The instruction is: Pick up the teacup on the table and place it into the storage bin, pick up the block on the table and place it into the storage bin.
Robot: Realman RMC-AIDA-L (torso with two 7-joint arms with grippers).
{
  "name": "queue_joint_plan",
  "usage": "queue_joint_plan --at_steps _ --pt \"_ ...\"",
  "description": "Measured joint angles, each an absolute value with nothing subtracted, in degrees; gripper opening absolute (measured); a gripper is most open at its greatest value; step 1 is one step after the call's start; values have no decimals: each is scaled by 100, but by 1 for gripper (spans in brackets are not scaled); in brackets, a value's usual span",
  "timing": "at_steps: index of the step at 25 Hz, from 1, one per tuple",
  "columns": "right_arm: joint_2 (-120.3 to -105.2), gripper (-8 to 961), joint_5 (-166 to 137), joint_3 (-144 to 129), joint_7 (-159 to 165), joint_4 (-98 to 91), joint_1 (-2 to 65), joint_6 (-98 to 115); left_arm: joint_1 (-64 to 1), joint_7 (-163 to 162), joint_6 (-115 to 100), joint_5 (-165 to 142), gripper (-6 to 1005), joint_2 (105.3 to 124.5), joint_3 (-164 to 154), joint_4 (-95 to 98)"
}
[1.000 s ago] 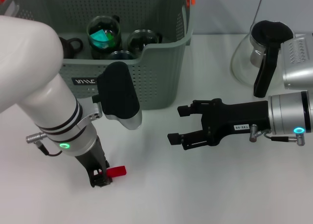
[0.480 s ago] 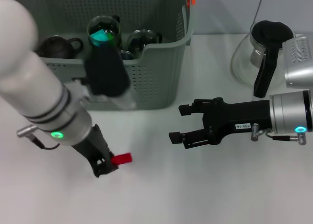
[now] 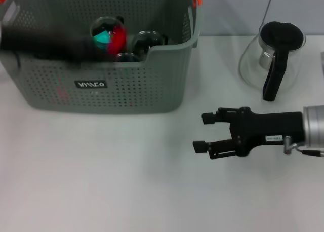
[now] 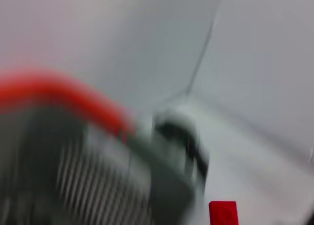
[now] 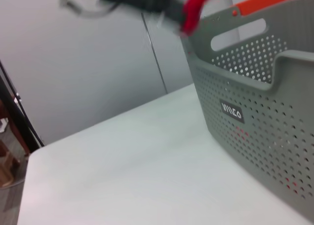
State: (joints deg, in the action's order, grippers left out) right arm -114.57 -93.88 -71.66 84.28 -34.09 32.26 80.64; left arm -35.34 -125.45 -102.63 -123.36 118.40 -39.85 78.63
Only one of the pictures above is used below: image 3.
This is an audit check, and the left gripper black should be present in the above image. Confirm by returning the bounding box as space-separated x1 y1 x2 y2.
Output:
0 24 104 64

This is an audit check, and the right gripper cable with connectors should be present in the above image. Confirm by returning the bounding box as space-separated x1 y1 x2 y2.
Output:
282 135 324 158

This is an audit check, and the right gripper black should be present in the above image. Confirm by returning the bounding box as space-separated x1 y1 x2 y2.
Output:
192 106 305 161

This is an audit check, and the glass teacup black holder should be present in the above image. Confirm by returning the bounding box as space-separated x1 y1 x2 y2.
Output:
131 30 169 60
90 15 127 53
115 52 140 63

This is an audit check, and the glass teapot black handle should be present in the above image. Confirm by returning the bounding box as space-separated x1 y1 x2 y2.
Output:
238 20 307 102

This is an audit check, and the grey perforated plastic storage bin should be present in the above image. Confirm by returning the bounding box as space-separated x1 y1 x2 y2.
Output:
0 0 205 115

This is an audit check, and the teal square toy plate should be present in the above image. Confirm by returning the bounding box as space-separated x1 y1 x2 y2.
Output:
92 30 112 50

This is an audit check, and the dark red curved brick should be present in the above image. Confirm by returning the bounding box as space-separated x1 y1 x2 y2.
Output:
108 25 129 53

